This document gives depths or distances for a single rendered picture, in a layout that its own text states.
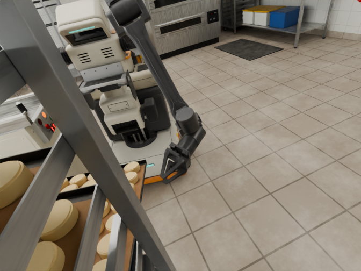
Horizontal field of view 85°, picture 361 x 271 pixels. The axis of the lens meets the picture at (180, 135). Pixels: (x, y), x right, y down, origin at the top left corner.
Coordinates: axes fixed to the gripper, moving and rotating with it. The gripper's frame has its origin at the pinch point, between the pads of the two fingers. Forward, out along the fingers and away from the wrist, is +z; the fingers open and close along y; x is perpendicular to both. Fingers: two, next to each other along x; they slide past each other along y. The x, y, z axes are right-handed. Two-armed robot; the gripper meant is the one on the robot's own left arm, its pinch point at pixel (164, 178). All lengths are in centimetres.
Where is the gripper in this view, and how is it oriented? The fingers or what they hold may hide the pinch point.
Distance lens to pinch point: 59.8
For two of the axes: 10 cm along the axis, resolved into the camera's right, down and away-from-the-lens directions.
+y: 0.8, 5.1, 8.6
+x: -8.4, -4.4, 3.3
